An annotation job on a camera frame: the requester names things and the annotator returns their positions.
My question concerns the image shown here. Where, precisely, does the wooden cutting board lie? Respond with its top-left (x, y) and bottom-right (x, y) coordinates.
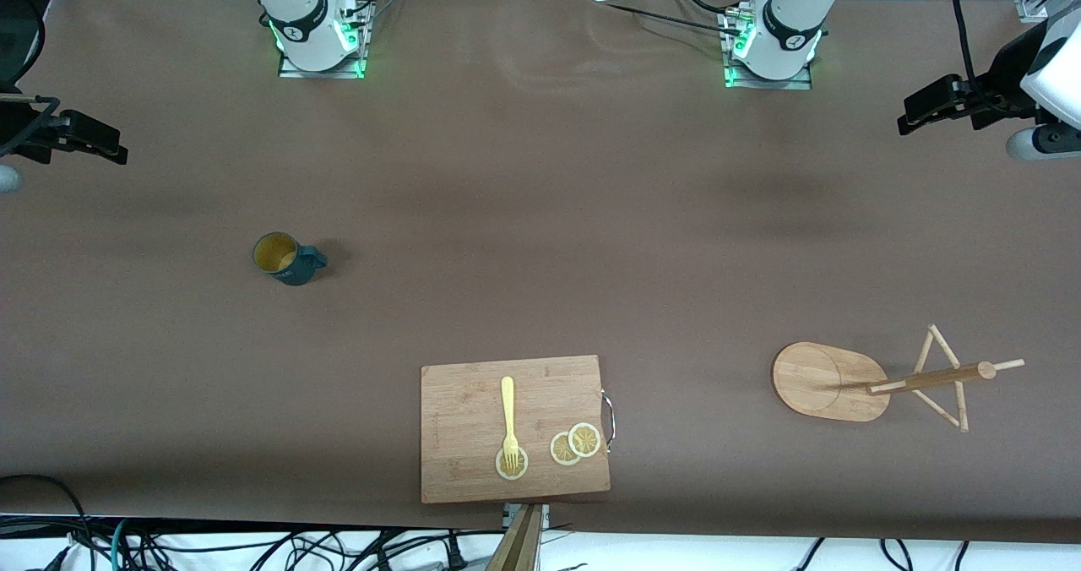
top-left (420, 354), bottom-right (616, 505)

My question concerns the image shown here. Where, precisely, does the dark teal cup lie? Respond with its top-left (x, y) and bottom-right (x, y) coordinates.
top-left (253, 231), bottom-right (328, 286)

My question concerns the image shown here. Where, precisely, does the metal bracket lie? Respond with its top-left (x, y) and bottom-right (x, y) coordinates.
top-left (502, 503), bottom-right (551, 531)

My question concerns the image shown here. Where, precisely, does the lemon slice under fork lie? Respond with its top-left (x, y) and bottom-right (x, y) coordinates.
top-left (495, 445), bottom-right (530, 481)

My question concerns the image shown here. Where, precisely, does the yellow plastic fork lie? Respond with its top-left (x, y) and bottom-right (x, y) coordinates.
top-left (501, 376), bottom-right (520, 475)

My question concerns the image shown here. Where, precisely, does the wooden cup rack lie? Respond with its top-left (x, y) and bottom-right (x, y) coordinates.
top-left (772, 324), bottom-right (1025, 433)

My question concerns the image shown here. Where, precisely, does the black floor cable loop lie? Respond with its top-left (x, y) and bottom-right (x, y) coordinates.
top-left (0, 474), bottom-right (92, 571)

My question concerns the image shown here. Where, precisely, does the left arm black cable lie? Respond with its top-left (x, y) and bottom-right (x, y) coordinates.
top-left (949, 0), bottom-right (987, 103)

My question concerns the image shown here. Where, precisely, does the wooden beam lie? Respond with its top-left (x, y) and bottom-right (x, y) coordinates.
top-left (484, 503), bottom-right (543, 571)

